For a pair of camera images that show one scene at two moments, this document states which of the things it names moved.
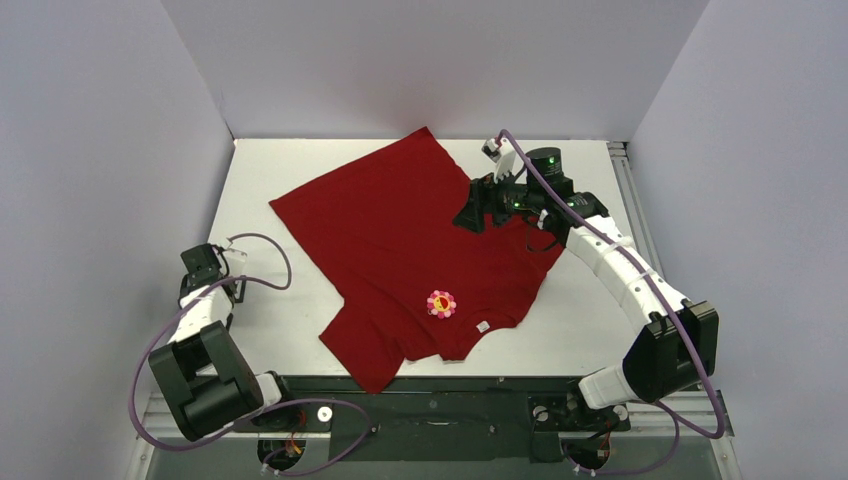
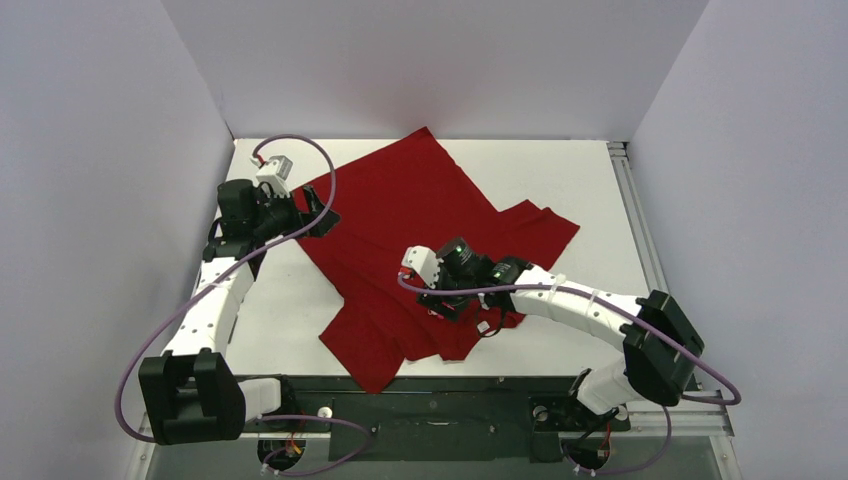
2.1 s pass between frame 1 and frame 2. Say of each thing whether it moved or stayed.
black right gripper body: moved
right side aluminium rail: stayed
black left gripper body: moved
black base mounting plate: stayed
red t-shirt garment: stayed
